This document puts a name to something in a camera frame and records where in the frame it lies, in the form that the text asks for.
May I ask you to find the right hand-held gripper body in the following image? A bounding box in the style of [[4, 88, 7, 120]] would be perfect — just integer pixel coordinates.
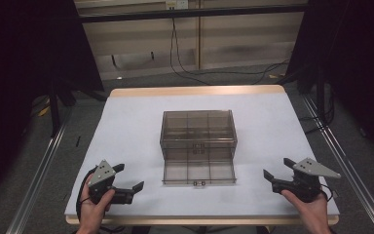
[[290, 157, 342, 204]]

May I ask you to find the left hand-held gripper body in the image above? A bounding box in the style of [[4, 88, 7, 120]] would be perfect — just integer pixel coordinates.
[[87, 159, 119, 206]]

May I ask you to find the smoky clear plastic drawer cabinet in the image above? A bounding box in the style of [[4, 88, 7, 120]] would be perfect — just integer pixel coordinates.
[[159, 109, 239, 163]]

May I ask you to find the person's right hand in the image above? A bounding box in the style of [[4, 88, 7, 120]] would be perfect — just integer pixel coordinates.
[[280, 189, 333, 234]]

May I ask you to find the person's left hand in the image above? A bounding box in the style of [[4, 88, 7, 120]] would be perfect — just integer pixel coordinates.
[[77, 173, 117, 234]]

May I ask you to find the white table mat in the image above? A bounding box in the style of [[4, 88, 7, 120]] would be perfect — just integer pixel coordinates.
[[63, 92, 341, 217]]

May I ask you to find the black metal stand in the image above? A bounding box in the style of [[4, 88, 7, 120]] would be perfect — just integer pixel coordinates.
[[45, 72, 109, 138], [277, 61, 332, 126]]

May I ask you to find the yellow floor tape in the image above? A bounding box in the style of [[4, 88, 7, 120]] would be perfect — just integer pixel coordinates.
[[37, 98, 52, 118]]

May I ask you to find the wooden table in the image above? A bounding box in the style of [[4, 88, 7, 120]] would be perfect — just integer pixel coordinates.
[[63, 84, 341, 226]]

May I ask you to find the dark curtain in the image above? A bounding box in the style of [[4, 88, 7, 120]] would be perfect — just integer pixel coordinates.
[[0, 0, 105, 211], [285, 0, 374, 167]]

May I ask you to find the black crossbar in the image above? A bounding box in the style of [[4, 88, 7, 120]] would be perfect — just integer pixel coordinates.
[[77, 3, 310, 24]]

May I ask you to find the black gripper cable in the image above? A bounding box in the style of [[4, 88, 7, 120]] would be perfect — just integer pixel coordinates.
[[75, 166, 99, 225], [318, 182, 335, 203]]

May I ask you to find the metal floor rail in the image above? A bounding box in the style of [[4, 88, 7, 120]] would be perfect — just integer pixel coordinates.
[[300, 94, 374, 234], [5, 106, 75, 234]]

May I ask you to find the black floor cable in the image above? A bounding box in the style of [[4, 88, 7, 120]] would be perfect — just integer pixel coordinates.
[[299, 82, 337, 136]]

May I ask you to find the black hanging cable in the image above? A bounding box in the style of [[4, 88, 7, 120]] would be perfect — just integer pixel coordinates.
[[172, 19, 291, 86], [168, 17, 212, 87]]

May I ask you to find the white wall socket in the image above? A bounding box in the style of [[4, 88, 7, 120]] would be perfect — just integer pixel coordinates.
[[165, 0, 190, 11]]

